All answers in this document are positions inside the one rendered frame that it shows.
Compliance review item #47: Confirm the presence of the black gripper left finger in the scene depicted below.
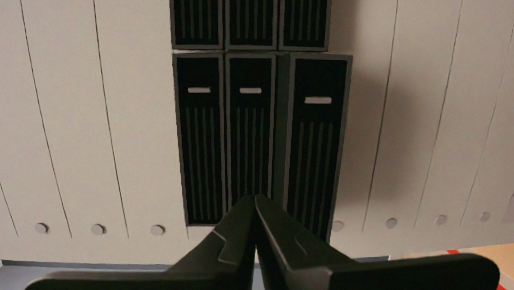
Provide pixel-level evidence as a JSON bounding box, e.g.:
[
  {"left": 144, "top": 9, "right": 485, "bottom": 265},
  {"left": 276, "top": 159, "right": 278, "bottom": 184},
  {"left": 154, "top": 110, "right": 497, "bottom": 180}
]
[{"left": 24, "top": 195, "right": 256, "bottom": 290}]

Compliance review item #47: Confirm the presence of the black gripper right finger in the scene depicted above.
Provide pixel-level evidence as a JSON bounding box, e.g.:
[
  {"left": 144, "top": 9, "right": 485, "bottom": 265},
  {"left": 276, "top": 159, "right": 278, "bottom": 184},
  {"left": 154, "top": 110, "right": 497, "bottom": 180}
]
[{"left": 254, "top": 194, "right": 501, "bottom": 290}]

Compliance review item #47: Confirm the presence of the white equipment rack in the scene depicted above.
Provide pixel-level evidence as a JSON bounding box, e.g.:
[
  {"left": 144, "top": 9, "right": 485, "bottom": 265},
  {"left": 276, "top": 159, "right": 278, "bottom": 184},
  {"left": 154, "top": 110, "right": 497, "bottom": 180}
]
[{"left": 0, "top": 0, "right": 514, "bottom": 264}]

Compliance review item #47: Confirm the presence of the tan flat board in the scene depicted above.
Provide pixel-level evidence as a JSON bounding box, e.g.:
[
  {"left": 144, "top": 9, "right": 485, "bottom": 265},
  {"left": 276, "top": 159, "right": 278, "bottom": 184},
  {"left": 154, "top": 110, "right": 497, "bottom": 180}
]
[{"left": 470, "top": 243, "right": 514, "bottom": 281}]

